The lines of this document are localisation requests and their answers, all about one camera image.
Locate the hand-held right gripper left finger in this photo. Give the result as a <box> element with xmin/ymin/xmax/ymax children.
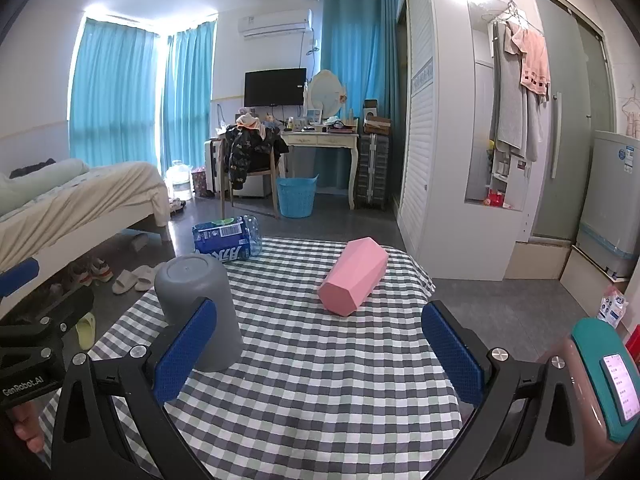
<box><xmin>50</xmin><ymin>297</ymin><xmax>218</xmax><ymax>480</ymax></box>

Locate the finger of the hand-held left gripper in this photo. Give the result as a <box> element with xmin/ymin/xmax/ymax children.
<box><xmin>0</xmin><ymin>287</ymin><xmax>96</xmax><ymax>343</ymax></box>
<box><xmin>0</xmin><ymin>257</ymin><xmax>40</xmax><ymax>298</ymax></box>

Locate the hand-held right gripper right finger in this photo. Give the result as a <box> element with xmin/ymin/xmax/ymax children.
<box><xmin>421</xmin><ymin>300</ymin><xmax>609</xmax><ymax>480</ymax></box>

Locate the pink hexagonal cup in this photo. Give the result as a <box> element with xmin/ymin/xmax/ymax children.
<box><xmin>318</xmin><ymin>237</ymin><xmax>389</xmax><ymax>318</ymax></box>

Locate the grey cup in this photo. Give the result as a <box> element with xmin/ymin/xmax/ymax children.
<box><xmin>154</xmin><ymin>254</ymin><xmax>244</xmax><ymax>373</ymax></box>

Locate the person's left hand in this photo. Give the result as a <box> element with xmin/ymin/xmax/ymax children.
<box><xmin>9</xmin><ymin>402</ymin><xmax>47</xmax><ymax>457</ymax></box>

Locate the yellow slipper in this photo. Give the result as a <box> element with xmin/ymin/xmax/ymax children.
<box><xmin>75</xmin><ymin>312</ymin><xmax>96</xmax><ymax>351</ymax></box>

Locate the pair of sneakers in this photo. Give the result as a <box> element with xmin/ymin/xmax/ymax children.
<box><xmin>65</xmin><ymin>257</ymin><xmax>114</xmax><ymax>287</ymax></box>

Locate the white slipper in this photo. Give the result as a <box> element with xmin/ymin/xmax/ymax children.
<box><xmin>112</xmin><ymin>269</ymin><xmax>146</xmax><ymax>295</ymax></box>
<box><xmin>134</xmin><ymin>265</ymin><xmax>159</xmax><ymax>292</ymax></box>

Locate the bed with beige sheet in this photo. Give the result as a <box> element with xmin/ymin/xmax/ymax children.
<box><xmin>0</xmin><ymin>160</ymin><xmax>172</xmax><ymax>288</ymax></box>

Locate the pale green duvet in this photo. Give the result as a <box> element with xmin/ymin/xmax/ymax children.
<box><xmin>0</xmin><ymin>158</ymin><xmax>92</xmax><ymax>213</ymax></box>

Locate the dark cloth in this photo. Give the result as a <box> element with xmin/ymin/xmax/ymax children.
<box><xmin>9</xmin><ymin>157</ymin><xmax>57</xmax><ymax>179</ymax></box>

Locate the pack of water bottles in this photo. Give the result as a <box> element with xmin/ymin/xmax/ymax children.
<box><xmin>192</xmin><ymin>214</ymin><xmax>263</xmax><ymax>264</ymax></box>

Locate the grey checkered tablecloth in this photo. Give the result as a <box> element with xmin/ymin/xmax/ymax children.
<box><xmin>37</xmin><ymin>237</ymin><xmax>463</xmax><ymax>480</ymax></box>

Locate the phone in teal case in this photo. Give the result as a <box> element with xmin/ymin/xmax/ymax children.
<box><xmin>570</xmin><ymin>318</ymin><xmax>640</xmax><ymax>444</ymax></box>

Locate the white plastic bag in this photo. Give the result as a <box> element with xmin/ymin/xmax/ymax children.
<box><xmin>597</xmin><ymin>284</ymin><xmax>630</xmax><ymax>329</ymax></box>

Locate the clear water jug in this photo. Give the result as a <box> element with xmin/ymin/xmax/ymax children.
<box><xmin>165</xmin><ymin>159</ymin><xmax>194</xmax><ymax>202</ymax></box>

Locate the white suitcase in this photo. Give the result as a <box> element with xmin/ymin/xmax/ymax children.
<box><xmin>203</xmin><ymin>138</ymin><xmax>224</xmax><ymax>195</ymax></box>

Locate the blue laundry basket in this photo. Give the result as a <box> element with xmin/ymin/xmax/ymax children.
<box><xmin>276</xmin><ymin>174</ymin><xmax>320</xmax><ymax>219</ymax></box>

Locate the wooden chair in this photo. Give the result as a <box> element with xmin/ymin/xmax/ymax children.
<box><xmin>217</xmin><ymin>132</ymin><xmax>289</xmax><ymax>219</ymax></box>

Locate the silver suitcase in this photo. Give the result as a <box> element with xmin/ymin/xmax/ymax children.
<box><xmin>355</xmin><ymin>132</ymin><xmax>391</xmax><ymax>210</ymax></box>

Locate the dark patterned jacket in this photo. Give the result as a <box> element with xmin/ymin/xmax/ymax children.
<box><xmin>223</xmin><ymin>124</ymin><xmax>290</xmax><ymax>190</ymax></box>

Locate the blue window curtain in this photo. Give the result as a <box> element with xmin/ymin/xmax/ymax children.
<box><xmin>160</xmin><ymin>22</ymin><xmax>217</xmax><ymax>171</ymax></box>
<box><xmin>68</xmin><ymin>16</ymin><xmax>161</xmax><ymax>172</ymax></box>

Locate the white washing machine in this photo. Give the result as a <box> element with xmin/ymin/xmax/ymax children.
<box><xmin>574</xmin><ymin>130</ymin><xmax>640</xmax><ymax>281</ymax></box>

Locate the white louvered wardrobe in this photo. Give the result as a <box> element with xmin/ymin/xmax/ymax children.
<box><xmin>396</xmin><ymin>0</ymin><xmax>532</xmax><ymax>282</ymax></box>

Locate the grey hanging towel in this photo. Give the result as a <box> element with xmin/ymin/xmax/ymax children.
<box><xmin>488</xmin><ymin>22</ymin><xmax>544</xmax><ymax>164</ymax></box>

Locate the white dressing table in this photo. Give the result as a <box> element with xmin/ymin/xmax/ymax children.
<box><xmin>279</xmin><ymin>129</ymin><xmax>360</xmax><ymax>211</ymax></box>

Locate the frosted glass sliding door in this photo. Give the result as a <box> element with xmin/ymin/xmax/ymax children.
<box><xmin>529</xmin><ymin>0</ymin><xmax>619</xmax><ymax>242</ymax></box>

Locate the black television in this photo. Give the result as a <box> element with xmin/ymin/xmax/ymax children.
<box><xmin>244</xmin><ymin>67</ymin><xmax>308</xmax><ymax>108</ymax></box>

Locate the oval white mirror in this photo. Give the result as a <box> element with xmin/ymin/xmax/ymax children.
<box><xmin>304</xmin><ymin>69</ymin><xmax>347</xmax><ymax>122</ymax></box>

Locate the pink hanging towel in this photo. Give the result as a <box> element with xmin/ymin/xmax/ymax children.
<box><xmin>503</xmin><ymin>26</ymin><xmax>551</xmax><ymax>97</ymax></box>

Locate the tall blue curtain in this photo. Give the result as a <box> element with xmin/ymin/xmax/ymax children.
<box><xmin>315</xmin><ymin>0</ymin><xmax>402</xmax><ymax>197</ymax></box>

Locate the white air conditioner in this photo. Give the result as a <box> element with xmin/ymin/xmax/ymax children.
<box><xmin>237</xmin><ymin>8</ymin><xmax>314</xmax><ymax>39</ymax></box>

